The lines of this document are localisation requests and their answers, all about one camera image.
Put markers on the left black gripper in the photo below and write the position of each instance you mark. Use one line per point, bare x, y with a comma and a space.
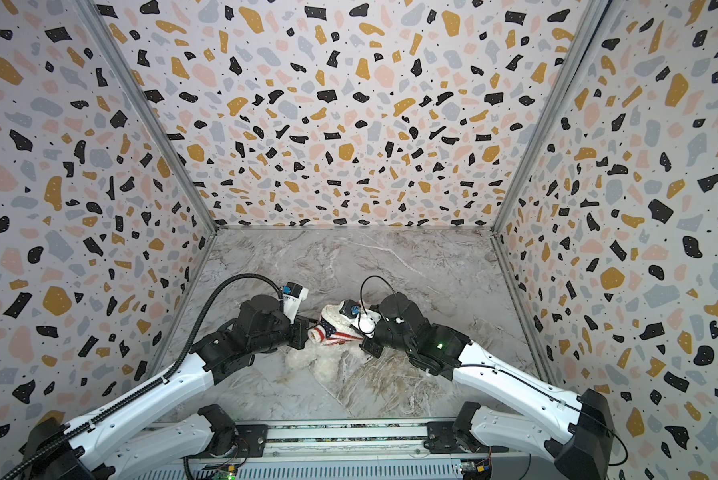
303, 327

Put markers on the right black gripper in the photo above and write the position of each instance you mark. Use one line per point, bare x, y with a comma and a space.
372, 343

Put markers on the red white striped knit sweater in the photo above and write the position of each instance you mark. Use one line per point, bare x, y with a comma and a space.
325, 333

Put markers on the white plush teddy bear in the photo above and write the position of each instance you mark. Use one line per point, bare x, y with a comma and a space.
323, 361

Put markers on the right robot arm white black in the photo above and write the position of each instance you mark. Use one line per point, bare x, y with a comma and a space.
573, 431

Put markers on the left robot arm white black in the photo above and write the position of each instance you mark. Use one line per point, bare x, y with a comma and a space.
111, 442

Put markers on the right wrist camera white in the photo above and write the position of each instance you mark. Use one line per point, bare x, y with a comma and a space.
361, 319

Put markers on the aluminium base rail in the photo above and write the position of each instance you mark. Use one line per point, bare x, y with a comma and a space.
416, 438

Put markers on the white slotted cable duct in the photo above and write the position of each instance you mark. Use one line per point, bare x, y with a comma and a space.
356, 469

